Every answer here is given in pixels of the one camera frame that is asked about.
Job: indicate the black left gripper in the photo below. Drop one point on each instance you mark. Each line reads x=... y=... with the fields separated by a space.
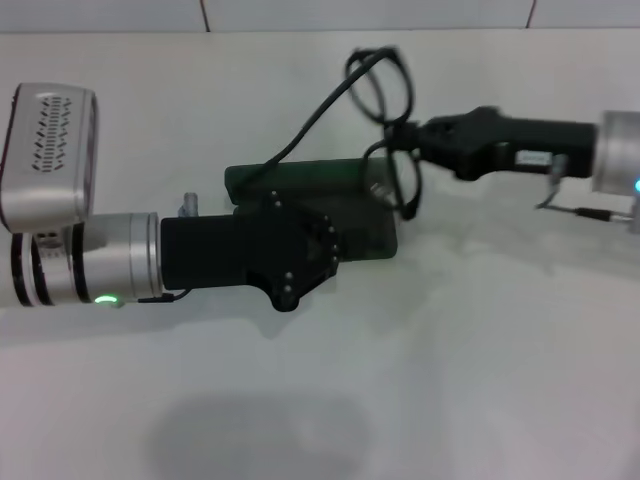
x=215 y=252

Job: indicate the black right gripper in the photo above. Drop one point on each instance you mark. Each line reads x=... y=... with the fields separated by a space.
x=525 y=142

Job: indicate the green glasses case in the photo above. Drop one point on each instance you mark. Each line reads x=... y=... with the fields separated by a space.
x=320 y=172

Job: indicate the black round-lens glasses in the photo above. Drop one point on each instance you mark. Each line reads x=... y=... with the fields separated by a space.
x=320 y=111

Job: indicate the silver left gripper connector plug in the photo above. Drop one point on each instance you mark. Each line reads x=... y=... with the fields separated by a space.
x=190 y=202

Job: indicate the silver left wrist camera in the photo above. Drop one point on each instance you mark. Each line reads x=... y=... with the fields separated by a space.
x=45 y=175

